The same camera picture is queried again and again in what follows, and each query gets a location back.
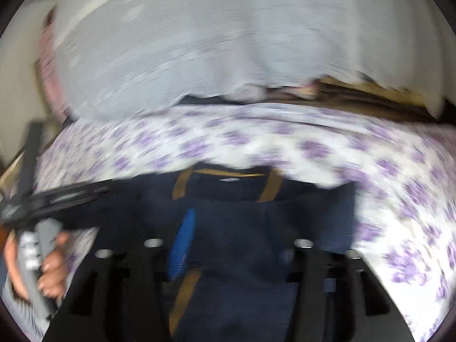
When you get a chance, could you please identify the white lace curtain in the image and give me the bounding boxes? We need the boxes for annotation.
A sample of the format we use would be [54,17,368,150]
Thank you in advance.
[50,0,456,123]

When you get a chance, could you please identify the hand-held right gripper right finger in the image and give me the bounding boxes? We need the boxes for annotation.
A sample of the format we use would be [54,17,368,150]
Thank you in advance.
[288,238,416,342]

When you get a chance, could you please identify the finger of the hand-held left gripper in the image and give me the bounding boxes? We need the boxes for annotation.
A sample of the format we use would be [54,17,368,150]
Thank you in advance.
[33,181,110,207]

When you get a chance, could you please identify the person's left hand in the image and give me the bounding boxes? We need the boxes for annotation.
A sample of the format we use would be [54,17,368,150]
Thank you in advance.
[4,232,70,300]

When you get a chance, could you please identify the pink crumpled clothes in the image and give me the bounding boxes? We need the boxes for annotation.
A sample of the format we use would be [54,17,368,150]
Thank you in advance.
[224,81,321,102]

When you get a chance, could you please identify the pink cloth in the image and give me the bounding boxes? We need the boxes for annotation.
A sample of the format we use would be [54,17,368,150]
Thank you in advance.
[36,11,72,123]

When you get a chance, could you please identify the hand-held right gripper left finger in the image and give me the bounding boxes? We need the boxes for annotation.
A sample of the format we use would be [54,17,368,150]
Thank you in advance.
[44,207,197,342]

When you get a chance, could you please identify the purple floral bedsheet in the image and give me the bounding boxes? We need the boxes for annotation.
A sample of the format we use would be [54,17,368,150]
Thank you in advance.
[0,103,456,342]

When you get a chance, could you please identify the navy sweater with yellow stripes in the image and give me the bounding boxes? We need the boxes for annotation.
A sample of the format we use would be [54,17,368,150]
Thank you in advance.
[53,163,361,342]

